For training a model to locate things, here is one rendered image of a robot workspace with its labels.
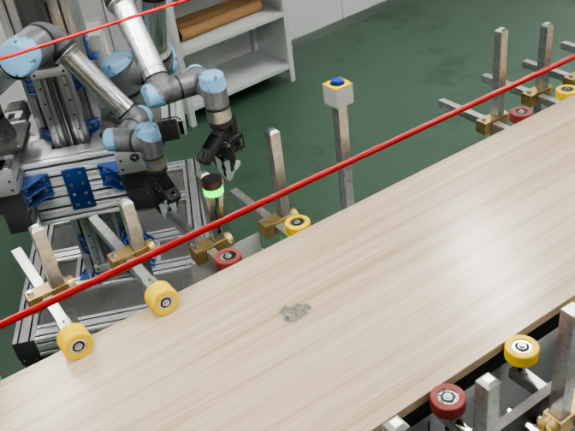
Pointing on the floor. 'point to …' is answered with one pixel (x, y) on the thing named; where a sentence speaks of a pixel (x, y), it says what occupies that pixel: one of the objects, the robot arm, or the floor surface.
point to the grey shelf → (234, 47)
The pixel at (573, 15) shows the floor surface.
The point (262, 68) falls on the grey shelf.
